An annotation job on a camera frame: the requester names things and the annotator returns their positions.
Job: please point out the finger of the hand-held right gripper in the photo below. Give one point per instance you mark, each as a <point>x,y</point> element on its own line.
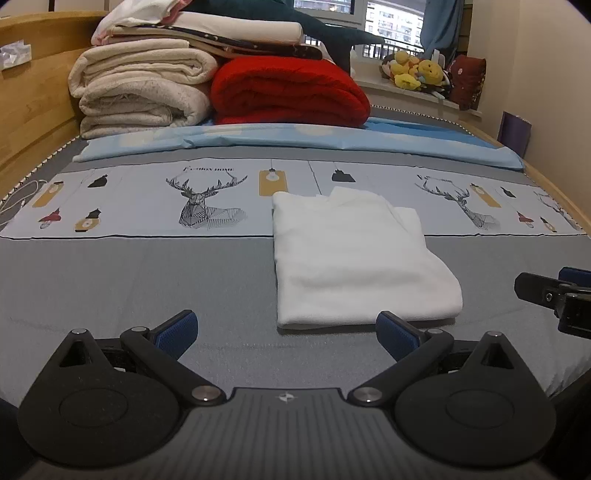
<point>531,284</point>
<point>575,274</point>

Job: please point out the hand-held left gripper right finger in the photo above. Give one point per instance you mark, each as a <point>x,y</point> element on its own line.
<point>397,334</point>

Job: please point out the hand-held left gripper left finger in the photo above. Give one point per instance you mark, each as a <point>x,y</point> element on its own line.
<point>178,332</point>

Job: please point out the white garment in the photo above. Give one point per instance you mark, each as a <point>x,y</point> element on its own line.
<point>351,258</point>

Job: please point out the grey deer print bed sheet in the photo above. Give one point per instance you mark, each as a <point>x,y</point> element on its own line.
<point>115,277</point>

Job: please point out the purple box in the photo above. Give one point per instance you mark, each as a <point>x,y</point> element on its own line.
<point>515,134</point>

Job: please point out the dark red cushion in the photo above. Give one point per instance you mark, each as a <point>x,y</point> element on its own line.
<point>466,83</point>

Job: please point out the light blue blanket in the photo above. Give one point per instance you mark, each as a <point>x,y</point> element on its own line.
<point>277,138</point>

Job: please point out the cream fleece blanket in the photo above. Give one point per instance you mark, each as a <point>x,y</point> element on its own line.
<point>138,62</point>
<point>138,110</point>

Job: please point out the pile of yellow plush toys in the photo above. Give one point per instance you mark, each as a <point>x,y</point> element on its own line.
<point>408,74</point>

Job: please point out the red blanket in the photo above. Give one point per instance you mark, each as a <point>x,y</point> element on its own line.
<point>286,92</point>

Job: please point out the blue curtain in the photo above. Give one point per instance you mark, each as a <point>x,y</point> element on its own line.
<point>443,27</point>

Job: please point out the window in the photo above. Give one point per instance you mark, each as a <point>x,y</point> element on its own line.
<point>392,23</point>

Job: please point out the dark patterned folded quilt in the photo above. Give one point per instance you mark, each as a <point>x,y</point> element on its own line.
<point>268,50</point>

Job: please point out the dark teal plush shark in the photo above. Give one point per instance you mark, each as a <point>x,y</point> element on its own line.
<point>341,37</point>

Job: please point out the cream folded sheet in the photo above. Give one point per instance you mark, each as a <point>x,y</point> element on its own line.
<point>240,30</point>

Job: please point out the white and pink folded bedding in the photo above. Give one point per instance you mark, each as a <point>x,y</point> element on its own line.
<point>134,16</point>

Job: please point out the tissue pack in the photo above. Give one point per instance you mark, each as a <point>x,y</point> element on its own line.
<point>16,53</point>

